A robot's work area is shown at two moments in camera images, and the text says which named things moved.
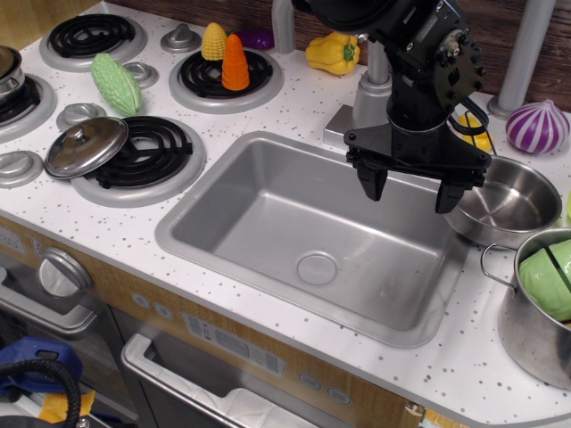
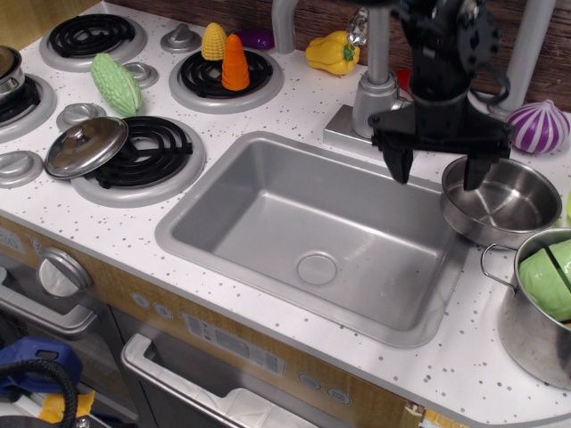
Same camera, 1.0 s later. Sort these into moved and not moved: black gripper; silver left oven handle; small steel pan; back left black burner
Moved: black gripper
Not moved: small steel pan; back left black burner; silver left oven handle
